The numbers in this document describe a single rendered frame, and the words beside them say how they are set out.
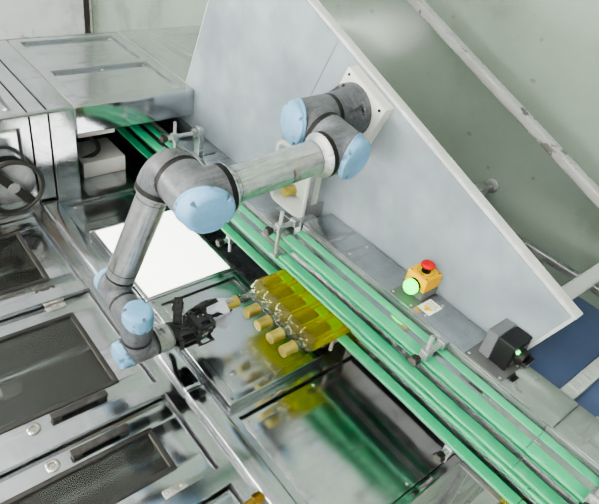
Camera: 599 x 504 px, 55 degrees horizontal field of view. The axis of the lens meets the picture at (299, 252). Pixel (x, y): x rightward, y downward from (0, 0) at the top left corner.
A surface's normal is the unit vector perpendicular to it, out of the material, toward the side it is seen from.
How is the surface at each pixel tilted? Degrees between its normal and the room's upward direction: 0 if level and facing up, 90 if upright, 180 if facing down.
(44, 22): 90
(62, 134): 90
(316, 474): 90
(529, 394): 90
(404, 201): 0
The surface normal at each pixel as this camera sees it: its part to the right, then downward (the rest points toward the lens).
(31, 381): 0.15, -0.79
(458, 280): -0.77, 0.29
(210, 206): 0.49, 0.69
